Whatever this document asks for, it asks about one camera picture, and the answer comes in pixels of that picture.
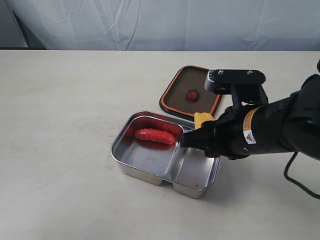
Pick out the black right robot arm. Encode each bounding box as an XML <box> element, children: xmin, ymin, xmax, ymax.
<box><xmin>179</xmin><ymin>69</ymin><xmax>320</xmax><ymax>160</ymax></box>

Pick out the red toy sausage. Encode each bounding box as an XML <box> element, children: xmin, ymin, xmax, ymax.
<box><xmin>134</xmin><ymin>128</ymin><xmax>176</xmax><ymax>145</ymax></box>

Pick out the white wrinkled backdrop cloth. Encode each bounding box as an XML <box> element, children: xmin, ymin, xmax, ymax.
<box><xmin>1</xmin><ymin>0</ymin><xmax>320</xmax><ymax>51</ymax></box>

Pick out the yellow toy cheese wedge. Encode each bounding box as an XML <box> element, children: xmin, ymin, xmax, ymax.
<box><xmin>193</xmin><ymin>112</ymin><xmax>215</xmax><ymax>130</ymax></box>

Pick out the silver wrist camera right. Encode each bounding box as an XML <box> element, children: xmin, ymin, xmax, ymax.
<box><xmin>204</xmin><ymin>69</ymin><xmax>269</xmax><ymax>109</ymax></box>

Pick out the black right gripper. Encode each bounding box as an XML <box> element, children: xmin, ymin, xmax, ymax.
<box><xmin>179</xmin><ymin>103</ymin><xmax>288</xmax><ymax>160</ymax></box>

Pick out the stainless steel two-compartment lunch box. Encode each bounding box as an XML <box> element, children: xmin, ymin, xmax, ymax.
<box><xmin>110</xmin><ymin>111</ymin><xmax>221</xmax><ymax>199</ymax></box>

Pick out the smoked transparent lid orange seal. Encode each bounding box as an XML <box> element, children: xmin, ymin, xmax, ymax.
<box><xmin>159</xmin><ymin>65</ymin><xmax>222</xmax><ymax>121</ymax></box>

